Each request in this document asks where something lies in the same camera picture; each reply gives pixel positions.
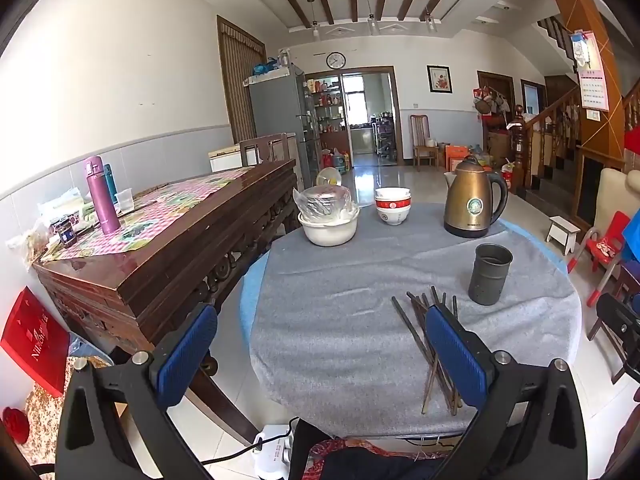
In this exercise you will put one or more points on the white plastic basin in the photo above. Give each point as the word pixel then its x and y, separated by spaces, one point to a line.
pixel 330 234

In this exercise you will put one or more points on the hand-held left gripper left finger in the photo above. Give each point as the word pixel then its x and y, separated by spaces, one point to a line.
pixel 185 355

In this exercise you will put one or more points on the clear plastic cup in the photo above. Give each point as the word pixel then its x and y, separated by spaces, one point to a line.
pixel 124 201

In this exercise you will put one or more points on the teal thermos bottle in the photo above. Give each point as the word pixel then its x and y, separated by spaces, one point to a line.
pixel 111 180

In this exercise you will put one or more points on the small dark jar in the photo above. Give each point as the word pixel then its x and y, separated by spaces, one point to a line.
pixel 66 234

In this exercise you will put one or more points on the floral checked table cover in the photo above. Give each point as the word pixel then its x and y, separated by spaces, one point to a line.
pixel 165 205

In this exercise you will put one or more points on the floral patterned cloth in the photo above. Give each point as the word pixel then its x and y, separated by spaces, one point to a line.
pixel 42 420

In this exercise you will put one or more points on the bronze electric kettle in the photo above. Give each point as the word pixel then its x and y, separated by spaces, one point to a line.
pixel 472 200

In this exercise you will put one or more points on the red plastic child chair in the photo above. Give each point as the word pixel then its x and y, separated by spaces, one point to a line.
pixel 607 252

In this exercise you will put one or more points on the round table with grey cloth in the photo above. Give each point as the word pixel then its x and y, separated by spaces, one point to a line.
pixel 350 300

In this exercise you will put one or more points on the framed wall picture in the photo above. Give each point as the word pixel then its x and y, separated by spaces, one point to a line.
pixel 439 79

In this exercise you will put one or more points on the dark wooden chair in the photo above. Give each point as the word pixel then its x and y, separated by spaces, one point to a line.
pixel 250 152

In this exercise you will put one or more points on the glass pendant lamp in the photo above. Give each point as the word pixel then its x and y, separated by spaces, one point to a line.
pixel 430 22
pixel 315 30
pixel 370 25

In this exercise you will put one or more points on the blue tablecloth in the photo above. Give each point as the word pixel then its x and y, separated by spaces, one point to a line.
pixel 247 295

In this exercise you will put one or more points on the dark wooden sideboard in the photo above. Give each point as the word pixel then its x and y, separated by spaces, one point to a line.
pixel 200 230

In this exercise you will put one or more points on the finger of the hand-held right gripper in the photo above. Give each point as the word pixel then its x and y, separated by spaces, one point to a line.
pixel 625 315

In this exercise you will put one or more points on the white porcelain bowl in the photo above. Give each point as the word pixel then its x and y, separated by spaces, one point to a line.
pixel 392 194

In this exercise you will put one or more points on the pile of dark chopsticks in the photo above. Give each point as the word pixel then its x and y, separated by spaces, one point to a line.
pixel 417 330

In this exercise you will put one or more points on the light wooden chair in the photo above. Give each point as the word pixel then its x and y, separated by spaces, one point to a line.
pixel 424 150

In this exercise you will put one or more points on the brown wooden door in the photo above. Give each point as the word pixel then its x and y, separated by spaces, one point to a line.
pixel 240 80

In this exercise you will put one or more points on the white wooden stool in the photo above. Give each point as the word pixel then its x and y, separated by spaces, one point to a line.
pixel 562 227

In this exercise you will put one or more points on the orange cardboard boxes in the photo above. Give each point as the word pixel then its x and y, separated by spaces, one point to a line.
pixel 456 155

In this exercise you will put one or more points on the purple thermos bottle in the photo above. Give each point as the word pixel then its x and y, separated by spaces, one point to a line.
pixel 102 195

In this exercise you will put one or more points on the grey refrigerator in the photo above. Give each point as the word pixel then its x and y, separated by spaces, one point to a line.
pixel 275 110

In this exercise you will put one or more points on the shelf cabinet with bottles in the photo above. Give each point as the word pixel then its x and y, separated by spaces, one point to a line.
pixel 327 115

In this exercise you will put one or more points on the white plastic bag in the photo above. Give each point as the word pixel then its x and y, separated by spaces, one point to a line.
pixel 60 205

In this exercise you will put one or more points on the white bowl red band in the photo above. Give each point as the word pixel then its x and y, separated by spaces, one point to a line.
pixel 393 212

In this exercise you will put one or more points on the red gift box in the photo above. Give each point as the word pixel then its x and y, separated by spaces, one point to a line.
pixel 32 340

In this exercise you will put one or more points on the wall calendar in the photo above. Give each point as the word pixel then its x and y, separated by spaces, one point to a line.
pixel 592 75

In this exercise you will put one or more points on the round wall clock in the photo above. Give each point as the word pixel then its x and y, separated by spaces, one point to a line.
pixel 336 60

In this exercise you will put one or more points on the white power strip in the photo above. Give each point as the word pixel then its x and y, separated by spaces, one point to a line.
pixel 272 452

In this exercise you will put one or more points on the steel pot in plastic bag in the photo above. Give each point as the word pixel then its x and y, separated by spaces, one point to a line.
pixel 325 202

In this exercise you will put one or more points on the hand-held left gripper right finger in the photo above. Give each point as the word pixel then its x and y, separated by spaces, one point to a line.
pixel 450 355

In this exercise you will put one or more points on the grey metal utensil cup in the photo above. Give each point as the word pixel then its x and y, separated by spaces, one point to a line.
pixel 489 280

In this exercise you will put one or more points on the cream armchair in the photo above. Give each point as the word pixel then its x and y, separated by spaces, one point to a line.
pixel 612 190

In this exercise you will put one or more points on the wooden staircase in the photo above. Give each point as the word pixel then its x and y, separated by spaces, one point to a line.
pixel 550 125

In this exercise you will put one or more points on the person's dark patterned clothing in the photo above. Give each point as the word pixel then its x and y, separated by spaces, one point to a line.
pixel 380 465

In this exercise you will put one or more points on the white chest freezer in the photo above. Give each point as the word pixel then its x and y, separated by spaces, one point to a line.
pixel 225 159

